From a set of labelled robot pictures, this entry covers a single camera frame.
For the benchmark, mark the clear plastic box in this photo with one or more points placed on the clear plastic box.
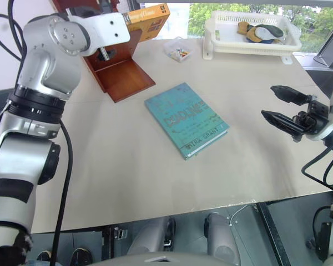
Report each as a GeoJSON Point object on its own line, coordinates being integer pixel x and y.
{"type": "Point", "coordinates": [179, 51]}

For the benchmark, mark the wooden shelf unit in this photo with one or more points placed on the wooden shelf unit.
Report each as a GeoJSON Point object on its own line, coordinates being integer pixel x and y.
{"type": "Point", "coordinates": [122, 80]}

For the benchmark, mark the teal hardcover book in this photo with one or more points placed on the teal hardcover book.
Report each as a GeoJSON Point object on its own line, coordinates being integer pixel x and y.
{"type": "Point", "coordinates": [183, 122]}

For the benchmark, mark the items inside basket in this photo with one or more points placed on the items inside basket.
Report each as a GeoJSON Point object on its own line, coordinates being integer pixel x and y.
{"type": "Point", "coordinates": [269, 31]}

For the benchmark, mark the yellow work glove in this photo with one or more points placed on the yellow work glove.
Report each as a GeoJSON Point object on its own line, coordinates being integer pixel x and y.
{"type": "Point", "coordinates": [244, 30]}

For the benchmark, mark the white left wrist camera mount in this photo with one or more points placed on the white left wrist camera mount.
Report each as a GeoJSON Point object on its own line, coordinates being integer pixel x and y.
{"type": "Point", "coordinates": [105, 30]}

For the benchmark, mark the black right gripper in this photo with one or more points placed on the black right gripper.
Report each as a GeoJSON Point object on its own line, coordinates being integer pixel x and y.
{"type": "Point", "coordinates": [317, 109]}

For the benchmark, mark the black table frame bar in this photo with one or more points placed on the black table frame bar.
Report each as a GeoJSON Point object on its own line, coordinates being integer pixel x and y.
{"type": "Point", "coordinates": [273, 238]}

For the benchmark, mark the black sneaker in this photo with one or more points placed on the black sneaker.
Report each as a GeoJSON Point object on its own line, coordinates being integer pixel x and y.
{"type": "Point", "coordinates": [81, 256]}
{"type": "Point", "coordinates": [44, 256]}

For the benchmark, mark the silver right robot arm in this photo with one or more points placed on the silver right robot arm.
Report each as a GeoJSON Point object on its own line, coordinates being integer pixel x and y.
{"type": "Point", "coordinates": [328, 130]}

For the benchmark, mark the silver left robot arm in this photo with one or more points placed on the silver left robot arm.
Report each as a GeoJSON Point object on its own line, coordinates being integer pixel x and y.
{"type": "Point", "coordinates": [44, 69]}

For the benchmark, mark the small metal bracket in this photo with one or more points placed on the small metal bracket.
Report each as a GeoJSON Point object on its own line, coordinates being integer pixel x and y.
{"type": "Point", "coordinates": [120, 233]}

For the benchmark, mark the orange yellow paperback book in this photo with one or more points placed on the orange yellow paperback book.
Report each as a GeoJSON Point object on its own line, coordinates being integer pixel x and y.
{"type": "Point", "coordinates": [152, 25]}

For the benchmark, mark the white slotted plastic basket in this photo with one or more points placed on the white slotted plastic basket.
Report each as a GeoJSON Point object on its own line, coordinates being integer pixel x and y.
{"type": "Point", "coordinates": [227, 38]}

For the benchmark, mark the white plastic drain tray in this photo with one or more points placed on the white plastic drain tray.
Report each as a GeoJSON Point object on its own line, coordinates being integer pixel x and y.
{"type": "Point", "coordinates": [207, 52]}

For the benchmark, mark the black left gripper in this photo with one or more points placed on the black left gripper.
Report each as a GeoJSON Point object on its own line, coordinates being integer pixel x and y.
{"type": "Point", "coordinates": [99, 56]}

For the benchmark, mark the grey rounded leg cover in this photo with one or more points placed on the grey rounded leg cover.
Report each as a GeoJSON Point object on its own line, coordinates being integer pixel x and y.
{"type": "Point", "coordinates": [150, 238]}
{"type": "Point", "coordinates": [222, 238]}

